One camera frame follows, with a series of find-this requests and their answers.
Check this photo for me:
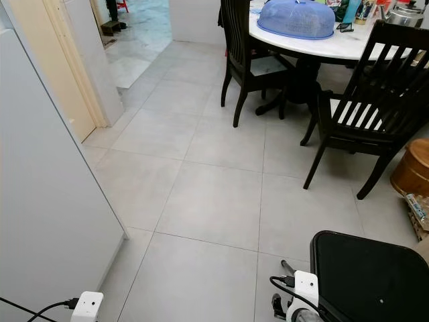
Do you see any white fridge door panel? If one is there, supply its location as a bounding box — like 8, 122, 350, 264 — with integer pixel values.
0, 25, 129, 322

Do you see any cardboard box of items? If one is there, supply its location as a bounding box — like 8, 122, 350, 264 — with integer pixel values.
404, 193, 429, 242

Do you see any brown wooden barrel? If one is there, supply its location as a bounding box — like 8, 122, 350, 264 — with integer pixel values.
389, 138, 429, 197

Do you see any dark wooden dining chair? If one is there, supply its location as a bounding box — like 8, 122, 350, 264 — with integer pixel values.
217, 0, 297, 129
300, 19, 429, 201

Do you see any round white dining table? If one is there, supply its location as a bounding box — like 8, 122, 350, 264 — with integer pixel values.
248, 0, 429, 120

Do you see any blue mesh food cover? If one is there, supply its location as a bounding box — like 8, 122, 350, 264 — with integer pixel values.
256, 0, 336, 40

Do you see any teal bottle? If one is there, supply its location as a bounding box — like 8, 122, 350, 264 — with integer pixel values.
342, 0, 362, 23

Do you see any silver metal kettle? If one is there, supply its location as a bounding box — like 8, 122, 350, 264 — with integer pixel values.
383, 1, 424, 28

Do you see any dark wooden stand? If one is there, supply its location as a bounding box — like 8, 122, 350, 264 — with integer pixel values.
100, 0, 127, 35

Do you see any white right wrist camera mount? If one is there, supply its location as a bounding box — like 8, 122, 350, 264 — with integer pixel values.
284, 270, 320, 322

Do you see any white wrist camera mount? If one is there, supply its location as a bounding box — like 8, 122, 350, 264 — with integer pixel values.
70, 290, 105, 322
284, 270, 320, 322

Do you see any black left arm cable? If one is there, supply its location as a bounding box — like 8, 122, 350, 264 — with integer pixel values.
0, 297, 80, 322

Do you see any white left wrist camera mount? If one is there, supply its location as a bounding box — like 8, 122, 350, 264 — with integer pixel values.
70, 290, 105, 322

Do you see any cream wooden door frame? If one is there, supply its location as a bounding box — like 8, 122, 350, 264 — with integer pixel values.
17, 0, 110, 143

